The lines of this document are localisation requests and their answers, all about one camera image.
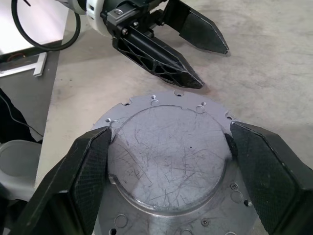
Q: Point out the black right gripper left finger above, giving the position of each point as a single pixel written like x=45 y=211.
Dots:
x=73 y=186

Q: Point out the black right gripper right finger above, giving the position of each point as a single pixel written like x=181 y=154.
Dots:
x=274 y=176

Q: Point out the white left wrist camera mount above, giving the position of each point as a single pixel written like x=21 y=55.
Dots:
x=95 y=20

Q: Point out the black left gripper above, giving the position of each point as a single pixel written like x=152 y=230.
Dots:
x=129 y=13

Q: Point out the light grey rounded shell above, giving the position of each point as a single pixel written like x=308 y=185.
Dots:
x=17 y=161

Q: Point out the silver round motor lid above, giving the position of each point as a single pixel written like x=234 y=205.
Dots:
x=168 y=159

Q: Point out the grey aluminium profile frame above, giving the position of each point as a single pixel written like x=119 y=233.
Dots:
x=36 y=66

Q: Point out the black fabric shape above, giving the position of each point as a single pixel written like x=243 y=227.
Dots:
x=12 y=120

